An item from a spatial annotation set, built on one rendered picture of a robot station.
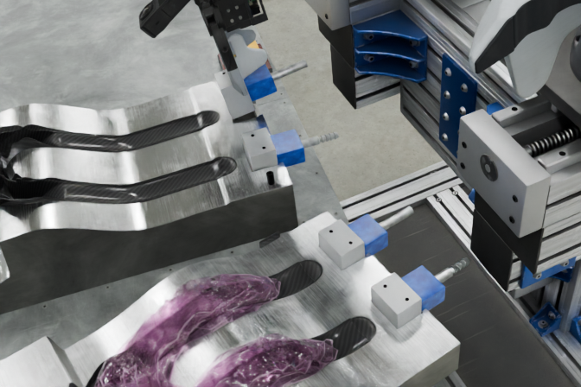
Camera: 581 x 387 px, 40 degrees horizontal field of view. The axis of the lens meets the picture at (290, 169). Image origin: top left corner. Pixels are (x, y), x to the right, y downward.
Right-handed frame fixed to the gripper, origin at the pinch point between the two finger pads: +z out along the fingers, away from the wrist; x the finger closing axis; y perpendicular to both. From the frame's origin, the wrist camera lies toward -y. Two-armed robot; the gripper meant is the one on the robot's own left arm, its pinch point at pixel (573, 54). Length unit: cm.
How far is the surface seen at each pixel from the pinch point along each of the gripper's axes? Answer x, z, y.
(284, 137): 57, -33, 48
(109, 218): 67, -9, 47
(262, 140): 58, -30, 47
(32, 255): 70, 0, 47
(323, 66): 153, -138, 126
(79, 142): 81, -16, 45
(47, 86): 110, -28, 51
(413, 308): 29, -22, 55
